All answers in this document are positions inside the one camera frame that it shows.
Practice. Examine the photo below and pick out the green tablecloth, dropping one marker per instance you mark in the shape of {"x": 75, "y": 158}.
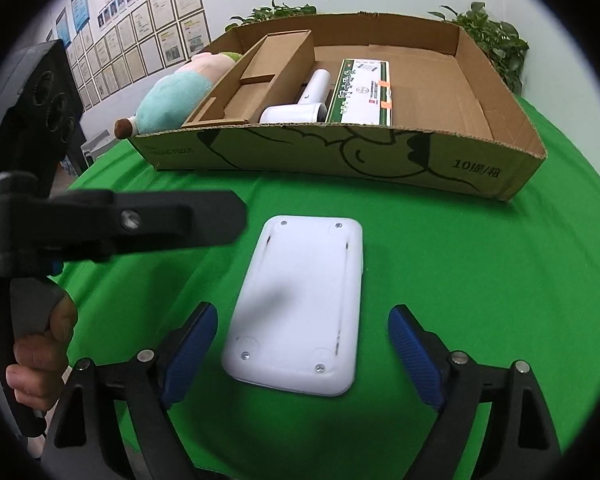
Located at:
{"x": 480, "y": 260}

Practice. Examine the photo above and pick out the pastel plush toy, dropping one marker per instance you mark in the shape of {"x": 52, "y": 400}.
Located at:
{"x": 175, "y": 100}

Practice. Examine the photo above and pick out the row of blue posters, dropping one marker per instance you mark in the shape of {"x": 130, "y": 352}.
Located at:
{"x": 77, "y": 10}

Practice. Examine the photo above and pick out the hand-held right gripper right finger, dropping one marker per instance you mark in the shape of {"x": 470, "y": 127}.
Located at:
{"x": 415, "y": 350}

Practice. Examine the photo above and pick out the green and white carton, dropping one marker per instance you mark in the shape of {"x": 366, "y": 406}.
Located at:
{"x": 360, "y": 95}

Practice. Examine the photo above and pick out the person's left hand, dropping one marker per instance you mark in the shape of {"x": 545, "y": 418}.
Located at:
{"x": 42, "y": 365}

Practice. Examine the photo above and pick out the large cardboard box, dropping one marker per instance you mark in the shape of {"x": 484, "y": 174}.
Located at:
{"x": 280, "y": 155}

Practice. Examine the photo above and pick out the white handheld appliance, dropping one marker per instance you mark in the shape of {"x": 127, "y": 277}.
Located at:
{"x": 290, "y": 112}

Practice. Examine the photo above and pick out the green potted plant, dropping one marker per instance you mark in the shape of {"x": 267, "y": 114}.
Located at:
{"x": 495, "y": 40}
{"x": 275, "y": 12}

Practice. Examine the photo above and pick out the white plastic device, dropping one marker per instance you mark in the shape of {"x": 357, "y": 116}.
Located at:
{"x": 300, "y": 300}

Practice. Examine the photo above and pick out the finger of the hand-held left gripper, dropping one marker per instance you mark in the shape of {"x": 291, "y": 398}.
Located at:
{"x": 55, "y": 268}
{"x": 180, "y": 217}

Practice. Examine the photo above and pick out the grey chairs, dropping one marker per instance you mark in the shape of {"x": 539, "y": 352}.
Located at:
{"x": 97, "y": 146}

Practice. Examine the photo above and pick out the long brown cardboard box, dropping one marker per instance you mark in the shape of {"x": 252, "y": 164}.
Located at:
{"x": 280, "y": 75}

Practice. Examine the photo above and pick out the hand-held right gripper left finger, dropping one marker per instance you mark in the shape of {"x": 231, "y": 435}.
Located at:
{"x": 187, "y": 355}

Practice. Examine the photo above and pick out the wall of framed certificates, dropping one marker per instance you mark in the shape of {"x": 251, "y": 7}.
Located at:
{"x": 145, "y": 35}

